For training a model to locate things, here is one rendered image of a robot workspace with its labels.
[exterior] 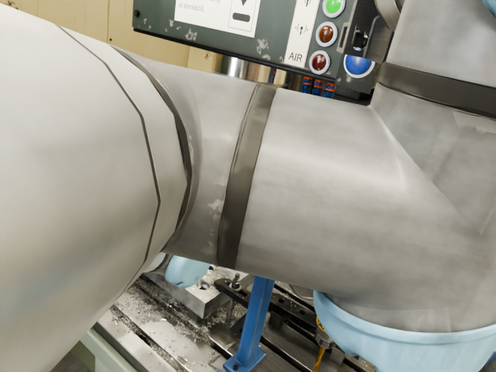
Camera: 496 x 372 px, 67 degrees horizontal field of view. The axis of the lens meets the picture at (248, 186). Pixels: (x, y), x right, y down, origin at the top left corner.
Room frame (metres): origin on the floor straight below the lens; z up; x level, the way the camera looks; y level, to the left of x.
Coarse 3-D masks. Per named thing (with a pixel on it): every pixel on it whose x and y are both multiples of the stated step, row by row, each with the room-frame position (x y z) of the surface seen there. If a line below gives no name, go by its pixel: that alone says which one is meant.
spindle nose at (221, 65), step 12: (216, 60) 0.74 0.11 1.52; (228, 60) 0.72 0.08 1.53; (240, 60) 0.71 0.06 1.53; (216, 72) 0.74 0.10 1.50; (228, 72) 0.72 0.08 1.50; (240, 72) 0.71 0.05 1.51; (252, 72) 0.71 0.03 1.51; (264, 72) 0.71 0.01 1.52; (276, 72) 0.73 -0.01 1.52; (288, 72) 0.75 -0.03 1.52; (276, 84) 0.73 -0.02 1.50
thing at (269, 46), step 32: (160, 0) 0.64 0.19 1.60; (288, 0) 0.52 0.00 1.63; (320, 0) 0.49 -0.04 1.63; (352, 0) 0.47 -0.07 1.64; (160, 32) 0.64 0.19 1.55; (192, 32) 0.60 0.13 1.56; (224, 32) 0.57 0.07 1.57; (256, 32) 0.54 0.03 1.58; (288, 32) 0.51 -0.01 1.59; (288, 64) 0.51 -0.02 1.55
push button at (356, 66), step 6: (354, 48) 0.45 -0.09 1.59; (348, 60) 0.45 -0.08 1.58; (354, 60) 0.45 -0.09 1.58; (360, 60) 0.45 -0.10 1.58; (366, 60) 0.44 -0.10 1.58; (348, 66) 0.45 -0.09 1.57; (354, 66) 0.45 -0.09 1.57; (360, 66) 0.44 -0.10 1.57; (366, 66) 0.44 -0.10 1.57; (354, 72) 0.45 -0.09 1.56; (360, 72) 0.45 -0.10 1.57
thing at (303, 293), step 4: (292, 288) 0.51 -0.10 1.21; (296, 288) 0.51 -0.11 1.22; (300, 288) 0.51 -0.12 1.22; (304, 288) 0.51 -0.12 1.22; (296, 292) 0.50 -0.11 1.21; (300, 292) 0.50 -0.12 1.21; (304, 292) 0.50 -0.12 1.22; (308, 292) 0.50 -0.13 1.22; (312, 292) 0.50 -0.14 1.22; (300, 296) 0.49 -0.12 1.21; (304, 296) 0.49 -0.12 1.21; (308, 296) 0.49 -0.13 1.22; (312, 296) 0.49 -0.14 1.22; (312, 300) 0.49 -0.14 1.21
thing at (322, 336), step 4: (316, 328) 0.50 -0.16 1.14; (316, 332) 0.49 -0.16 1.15; (320, 332) 0.48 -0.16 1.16; (324, 332) 0.48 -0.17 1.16; (316, 336) 0.49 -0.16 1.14; (320, 336) 0.48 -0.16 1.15; (324, 336) 0.48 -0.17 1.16; (328, 336) 0.47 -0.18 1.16; (320, 340) 0.48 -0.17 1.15; (324, 340) 0.47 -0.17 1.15; (328, 340) 0.47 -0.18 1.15; (332, 340) 0.47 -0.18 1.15; (320, 344) 0.47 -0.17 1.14; (324, 344) 0.47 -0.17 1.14; (328, 344) 0.47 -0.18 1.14; (332, 344) 0.47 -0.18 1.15; (336, 344) 0.48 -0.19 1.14
